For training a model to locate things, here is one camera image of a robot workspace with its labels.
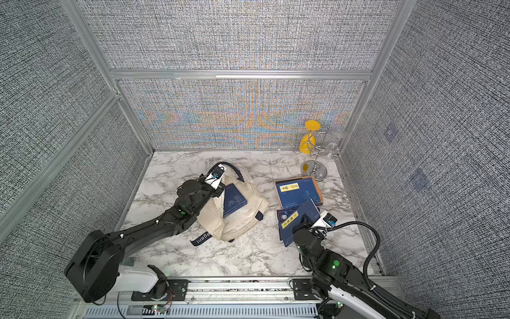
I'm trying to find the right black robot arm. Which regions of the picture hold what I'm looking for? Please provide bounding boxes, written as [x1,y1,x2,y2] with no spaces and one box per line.
[293,221,440,318]

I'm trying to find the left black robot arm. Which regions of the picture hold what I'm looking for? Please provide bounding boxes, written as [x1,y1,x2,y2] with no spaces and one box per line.
[65,178,225,303]

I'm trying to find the clear wine glass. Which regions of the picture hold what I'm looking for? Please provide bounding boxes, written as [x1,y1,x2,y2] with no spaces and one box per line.
[325,129,345,160]

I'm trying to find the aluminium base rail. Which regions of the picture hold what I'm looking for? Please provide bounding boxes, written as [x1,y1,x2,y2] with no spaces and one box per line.
[68,276,361,318]

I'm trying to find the blue book stack in bag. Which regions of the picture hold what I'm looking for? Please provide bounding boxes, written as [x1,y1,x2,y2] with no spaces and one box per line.
[223,184,248,217]

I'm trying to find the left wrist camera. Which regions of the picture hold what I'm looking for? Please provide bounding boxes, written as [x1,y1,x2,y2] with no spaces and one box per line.
[204,164,225,190]

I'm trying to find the cream canvas tote bag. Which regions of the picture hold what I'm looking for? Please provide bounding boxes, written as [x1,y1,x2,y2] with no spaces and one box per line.
[191,162,269,247]

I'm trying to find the blue book yellow label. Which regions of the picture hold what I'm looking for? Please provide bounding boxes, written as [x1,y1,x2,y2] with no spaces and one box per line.
[275,177,324,209]
[276,199,320,247]

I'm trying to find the yellow wine glass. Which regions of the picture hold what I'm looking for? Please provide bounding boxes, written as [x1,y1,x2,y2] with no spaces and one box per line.
[299,120,321,154]

